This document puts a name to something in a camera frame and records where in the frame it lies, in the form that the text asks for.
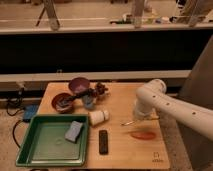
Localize green plastic tray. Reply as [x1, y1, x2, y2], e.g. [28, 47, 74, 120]
[16, 114, 89, 167]

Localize black cable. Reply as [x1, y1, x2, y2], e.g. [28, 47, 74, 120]
[5, 87, 26, 117]

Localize purple bowl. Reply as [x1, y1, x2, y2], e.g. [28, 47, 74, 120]
[68, 77, 90, 94]

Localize dark red grape toy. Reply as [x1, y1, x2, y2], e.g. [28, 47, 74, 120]
[95, 82, 108, 97]

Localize blue sponge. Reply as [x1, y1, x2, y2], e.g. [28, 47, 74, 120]
[65, 121, 83, 142]

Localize white paper cup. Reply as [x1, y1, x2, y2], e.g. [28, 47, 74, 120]
[89, 110, 109, 126]

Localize black remote control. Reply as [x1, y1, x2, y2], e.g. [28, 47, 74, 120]
[99, 130, 108, 155]

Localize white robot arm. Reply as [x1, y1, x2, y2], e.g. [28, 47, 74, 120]
[133, 79, 213, 141]

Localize black ladle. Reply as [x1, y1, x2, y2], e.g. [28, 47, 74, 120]
[57, 88, 93, 107]

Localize blue box on floor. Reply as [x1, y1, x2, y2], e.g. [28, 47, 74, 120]
[23, 105, 38, 122]

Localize dark red bowl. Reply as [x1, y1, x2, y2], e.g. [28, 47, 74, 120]
[51, 93, 73, 113]

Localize orange carrot toy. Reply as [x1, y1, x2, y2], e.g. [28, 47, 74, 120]
[130, 132, 156, 140]

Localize blue cup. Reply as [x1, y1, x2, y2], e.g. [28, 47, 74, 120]
[82, 95, 94, 110]

